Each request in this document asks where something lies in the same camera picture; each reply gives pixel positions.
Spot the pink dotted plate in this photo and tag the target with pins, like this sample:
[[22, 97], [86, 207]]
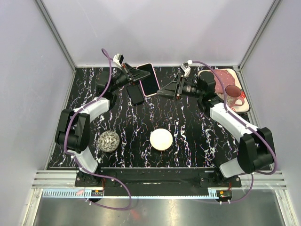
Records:
[[227, 78]]

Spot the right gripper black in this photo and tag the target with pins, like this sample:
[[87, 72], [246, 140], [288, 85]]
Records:
[[174, 89]]

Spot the aluminium frame post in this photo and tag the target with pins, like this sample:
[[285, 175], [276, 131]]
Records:
[[53, 29], [263, 26]]

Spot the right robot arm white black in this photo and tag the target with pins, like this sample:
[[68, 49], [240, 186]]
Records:
[[255, 145]]

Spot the pink mug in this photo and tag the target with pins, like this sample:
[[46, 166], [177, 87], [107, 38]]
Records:
[[233, 97]]

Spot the leaf patterned bowl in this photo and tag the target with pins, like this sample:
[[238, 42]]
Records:
[[108, 141]]

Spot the white round bowl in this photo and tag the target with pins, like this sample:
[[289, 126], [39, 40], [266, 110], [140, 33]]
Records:
[[161, 139]]

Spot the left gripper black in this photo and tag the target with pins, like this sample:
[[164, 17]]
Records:
[[134, 74]]

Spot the pink phone case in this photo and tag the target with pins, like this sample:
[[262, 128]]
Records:
[[154, 80]]

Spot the aluminium front rail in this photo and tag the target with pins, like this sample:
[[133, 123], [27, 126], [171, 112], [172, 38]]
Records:
[[67, 178]]

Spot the right aluminium frame post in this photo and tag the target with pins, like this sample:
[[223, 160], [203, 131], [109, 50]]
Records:
[[263, 26]]

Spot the left aluminium frame post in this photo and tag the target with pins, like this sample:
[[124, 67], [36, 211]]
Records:
[[53, 29]]

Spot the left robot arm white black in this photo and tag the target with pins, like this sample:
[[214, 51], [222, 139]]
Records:
[[73, 130]]

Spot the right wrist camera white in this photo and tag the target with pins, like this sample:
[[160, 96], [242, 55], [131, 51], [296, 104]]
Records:
[[185, 67]]

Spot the white cable duct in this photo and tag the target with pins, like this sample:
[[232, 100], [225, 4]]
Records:
[[91, 193]]

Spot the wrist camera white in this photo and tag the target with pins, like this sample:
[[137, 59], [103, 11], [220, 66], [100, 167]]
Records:
[[185, 67], [118, 59]]

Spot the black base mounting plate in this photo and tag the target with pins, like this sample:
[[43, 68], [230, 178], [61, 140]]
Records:
[[154, 182]]

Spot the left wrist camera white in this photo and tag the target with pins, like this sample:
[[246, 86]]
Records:
[[118, 59]]

